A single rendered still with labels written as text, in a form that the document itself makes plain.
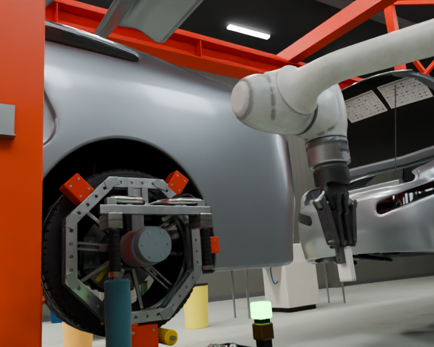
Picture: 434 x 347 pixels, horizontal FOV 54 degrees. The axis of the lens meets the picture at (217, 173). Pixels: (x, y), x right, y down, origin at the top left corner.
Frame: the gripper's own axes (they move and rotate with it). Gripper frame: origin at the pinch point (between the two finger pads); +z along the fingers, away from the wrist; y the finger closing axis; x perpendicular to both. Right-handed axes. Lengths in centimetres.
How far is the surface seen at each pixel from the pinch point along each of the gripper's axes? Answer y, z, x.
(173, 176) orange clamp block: 21, -41, 90
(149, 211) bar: -1, -23, 74
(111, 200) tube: -14, -27, 75
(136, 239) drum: -2, -15, 81
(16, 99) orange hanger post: -49, -48, 55
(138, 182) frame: 6, -38, 92
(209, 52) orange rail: 213, -243, 281
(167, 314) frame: 14, 13, 91
